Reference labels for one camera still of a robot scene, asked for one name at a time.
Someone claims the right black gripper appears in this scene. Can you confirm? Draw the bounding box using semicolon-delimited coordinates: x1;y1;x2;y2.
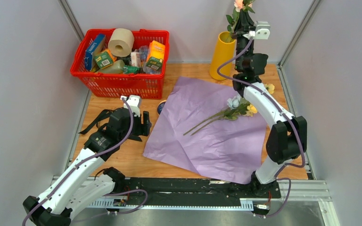
232;9;256;71

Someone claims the pink artificial flower stem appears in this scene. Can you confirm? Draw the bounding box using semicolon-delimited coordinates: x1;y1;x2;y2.
225;0;255;43

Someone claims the black printed ribbon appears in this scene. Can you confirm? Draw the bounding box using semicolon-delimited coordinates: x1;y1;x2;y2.
78;109;113;135

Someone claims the light blue artificial flower stem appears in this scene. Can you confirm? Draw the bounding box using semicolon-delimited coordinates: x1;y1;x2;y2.
183;96;241;136

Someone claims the yellow artificial flower bunch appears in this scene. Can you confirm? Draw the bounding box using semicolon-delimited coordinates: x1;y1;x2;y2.
193;95;258;132

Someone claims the pink purple wrapping paper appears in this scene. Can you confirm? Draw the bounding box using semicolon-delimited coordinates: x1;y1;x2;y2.
143;77;267;184

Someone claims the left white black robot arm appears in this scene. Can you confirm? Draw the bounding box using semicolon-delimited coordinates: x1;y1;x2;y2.
22;107;152;226

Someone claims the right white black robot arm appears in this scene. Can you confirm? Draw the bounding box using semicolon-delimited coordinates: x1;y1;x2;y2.
232;10;307;197

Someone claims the yellow tapered vase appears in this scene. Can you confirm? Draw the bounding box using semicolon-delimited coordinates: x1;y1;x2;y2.
209;32;236;81

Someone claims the masking tape roll blue label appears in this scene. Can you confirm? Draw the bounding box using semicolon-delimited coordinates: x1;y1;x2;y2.
156;100;166;115

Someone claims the red plastic shopping basket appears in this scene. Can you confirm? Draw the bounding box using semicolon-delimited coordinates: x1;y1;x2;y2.
70;28;170;99

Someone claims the dark green packet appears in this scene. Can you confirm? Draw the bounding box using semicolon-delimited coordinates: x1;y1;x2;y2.
123;65;140;74

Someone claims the green liquid bottle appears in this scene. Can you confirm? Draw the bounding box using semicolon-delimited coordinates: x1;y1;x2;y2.
98;60;125;74

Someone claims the orange yellow sponge pack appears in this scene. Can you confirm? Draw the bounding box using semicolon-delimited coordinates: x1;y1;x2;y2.
146;40;165;71

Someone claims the white pink small carton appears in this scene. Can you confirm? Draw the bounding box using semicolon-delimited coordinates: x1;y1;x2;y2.
130;51;141;68

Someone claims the green yellow carton box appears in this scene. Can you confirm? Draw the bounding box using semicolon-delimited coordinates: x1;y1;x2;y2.
94;48;117;69

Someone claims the brown toilet paper roll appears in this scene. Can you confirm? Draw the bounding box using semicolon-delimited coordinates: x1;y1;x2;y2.
108;28;134;57

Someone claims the blue snack box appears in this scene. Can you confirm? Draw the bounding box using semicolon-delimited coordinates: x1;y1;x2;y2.
84;33;106;71

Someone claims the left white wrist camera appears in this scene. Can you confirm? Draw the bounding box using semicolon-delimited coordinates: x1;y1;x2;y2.
120;95;142;117

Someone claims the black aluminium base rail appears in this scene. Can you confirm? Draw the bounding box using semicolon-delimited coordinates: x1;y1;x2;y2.
48;175;331;216

